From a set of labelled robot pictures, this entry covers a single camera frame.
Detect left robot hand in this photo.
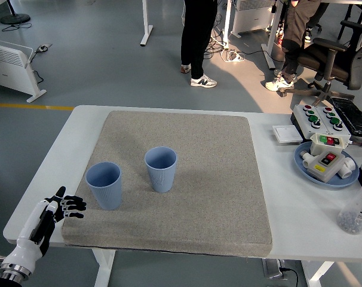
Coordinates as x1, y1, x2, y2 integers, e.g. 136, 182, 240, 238
1, 186, 87, 274

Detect blue ribbed cup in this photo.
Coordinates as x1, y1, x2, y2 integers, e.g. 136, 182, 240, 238
144, 146, 178, 193
85, 161, 122, 211

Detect white push-button box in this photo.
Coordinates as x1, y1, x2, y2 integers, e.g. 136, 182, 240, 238
314, 105, 352, 141
290, 103, 331, 141

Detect white table leg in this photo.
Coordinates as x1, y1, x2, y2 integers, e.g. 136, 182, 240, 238
91, 248, 116, 287
302, 261, 336, 287

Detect white floor heater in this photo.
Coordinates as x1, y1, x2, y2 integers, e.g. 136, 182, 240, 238
0, 38, 47, 104
230, 0, 277, 38

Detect grey-brown mat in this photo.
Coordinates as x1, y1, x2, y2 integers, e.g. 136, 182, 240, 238
61, 110, 274, 258

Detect black fan stand base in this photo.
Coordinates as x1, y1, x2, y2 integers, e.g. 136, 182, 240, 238
0, 0, 32, 25

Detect white desk leg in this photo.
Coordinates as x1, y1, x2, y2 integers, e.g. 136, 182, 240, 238
260, 0, 285, 71
140, 0, 154, 47
221, 0, 233, 50

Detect grey power box under table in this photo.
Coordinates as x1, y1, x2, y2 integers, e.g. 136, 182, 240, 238
262, 258, 289, 280

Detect standing person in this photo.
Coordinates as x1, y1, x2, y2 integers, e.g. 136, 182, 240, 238
180, 0, 217, 88

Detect blue plate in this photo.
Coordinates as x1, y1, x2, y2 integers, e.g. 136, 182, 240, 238
293, 141, 360, 188

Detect white pipe fitting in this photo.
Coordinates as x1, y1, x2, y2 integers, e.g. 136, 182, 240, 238
338, 155, 357, 179

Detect clear bottle, red cap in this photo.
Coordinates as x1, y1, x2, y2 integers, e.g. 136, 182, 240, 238
336, 179, 362, 235

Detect seated person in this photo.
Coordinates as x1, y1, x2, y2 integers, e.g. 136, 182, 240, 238
264, 0, 323, 92

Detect black wrapped keyboard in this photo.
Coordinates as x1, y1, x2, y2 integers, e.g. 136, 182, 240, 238
330, 96, 362, 138

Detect black office chair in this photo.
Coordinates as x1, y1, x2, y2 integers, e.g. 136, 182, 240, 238
278, 19, 362, 105

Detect black cable under table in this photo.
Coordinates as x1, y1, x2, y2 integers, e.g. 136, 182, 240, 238
281, 267, 300, 287

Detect white wall switch plate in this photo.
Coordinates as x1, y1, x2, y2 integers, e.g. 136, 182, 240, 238
272, 124, 303, 144

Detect white switch, red rocker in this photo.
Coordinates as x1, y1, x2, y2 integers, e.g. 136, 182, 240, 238
300, 149, 346, 183

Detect white switch, green red buttons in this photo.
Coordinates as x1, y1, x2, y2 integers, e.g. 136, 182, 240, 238
309, 133, 351, 156

